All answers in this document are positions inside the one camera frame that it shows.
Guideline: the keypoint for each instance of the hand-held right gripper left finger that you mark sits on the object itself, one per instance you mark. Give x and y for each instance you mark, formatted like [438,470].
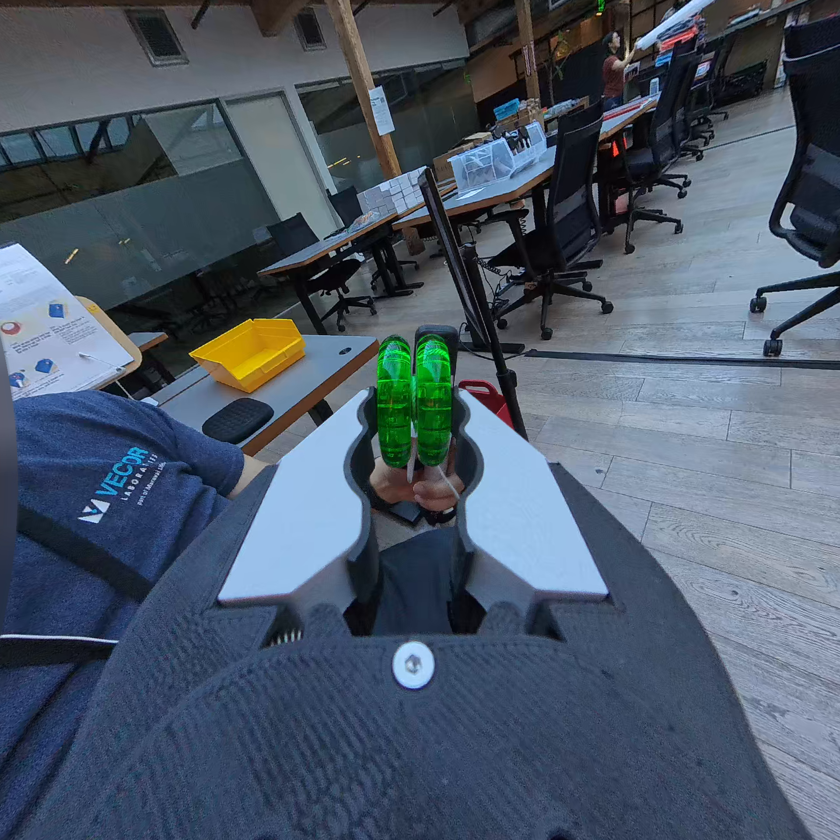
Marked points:
[308,525]

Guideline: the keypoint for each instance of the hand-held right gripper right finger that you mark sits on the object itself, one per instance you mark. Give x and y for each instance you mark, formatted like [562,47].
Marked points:
[531,525]

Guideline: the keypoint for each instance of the green yoyo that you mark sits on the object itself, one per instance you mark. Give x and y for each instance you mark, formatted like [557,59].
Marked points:
[394,407]

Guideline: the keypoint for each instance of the person's left hand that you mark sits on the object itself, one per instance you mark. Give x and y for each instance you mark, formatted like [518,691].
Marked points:
[430,495]

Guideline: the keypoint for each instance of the black floor stand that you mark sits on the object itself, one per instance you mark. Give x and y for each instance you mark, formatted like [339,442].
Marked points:
[453,262]

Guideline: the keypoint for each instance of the red container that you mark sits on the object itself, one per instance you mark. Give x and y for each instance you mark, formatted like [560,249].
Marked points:
[485,397]

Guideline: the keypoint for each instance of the grey desk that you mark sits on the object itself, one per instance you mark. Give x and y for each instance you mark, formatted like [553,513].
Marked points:
[328,358]

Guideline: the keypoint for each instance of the person's dark pants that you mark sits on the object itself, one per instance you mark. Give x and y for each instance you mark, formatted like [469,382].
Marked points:
[413,577]

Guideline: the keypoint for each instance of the black wrist rest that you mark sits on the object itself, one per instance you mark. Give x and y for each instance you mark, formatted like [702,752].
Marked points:
[237,420]

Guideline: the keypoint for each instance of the black office chair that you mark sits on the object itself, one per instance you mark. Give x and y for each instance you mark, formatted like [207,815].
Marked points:
[810,184]
[659,131]
[315,269]
[571,197]

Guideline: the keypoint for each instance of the stack of white boxes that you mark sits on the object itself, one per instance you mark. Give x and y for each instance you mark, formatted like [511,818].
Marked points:
[394,193]

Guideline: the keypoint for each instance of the yellow plastic bin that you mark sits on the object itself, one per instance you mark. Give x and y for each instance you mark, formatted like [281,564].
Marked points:
[249,354]

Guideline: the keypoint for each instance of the clear plastic organizer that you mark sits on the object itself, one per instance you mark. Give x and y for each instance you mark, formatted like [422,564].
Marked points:
[499,157]

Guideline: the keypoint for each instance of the white paper sign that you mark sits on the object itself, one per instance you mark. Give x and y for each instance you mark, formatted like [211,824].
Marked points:
[380,110]

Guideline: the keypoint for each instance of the person's blue shirt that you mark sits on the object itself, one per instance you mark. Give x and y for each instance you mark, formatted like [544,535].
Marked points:
[98,433]

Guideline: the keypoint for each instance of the wooden clipboard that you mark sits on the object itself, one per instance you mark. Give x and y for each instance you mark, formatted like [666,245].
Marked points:
[118,334]

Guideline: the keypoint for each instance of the printed instruction sheet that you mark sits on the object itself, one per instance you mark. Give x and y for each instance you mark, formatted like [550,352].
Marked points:
[39,315]

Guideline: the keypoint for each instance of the white rolled sheet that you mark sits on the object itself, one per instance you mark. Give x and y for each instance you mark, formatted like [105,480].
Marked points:
[669,24]

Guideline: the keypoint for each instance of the wooden post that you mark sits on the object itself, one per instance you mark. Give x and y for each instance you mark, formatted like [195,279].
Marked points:
[364,85]

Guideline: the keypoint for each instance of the wall vent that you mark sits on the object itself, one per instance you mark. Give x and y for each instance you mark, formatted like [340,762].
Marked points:
[157,36]
[310,27]

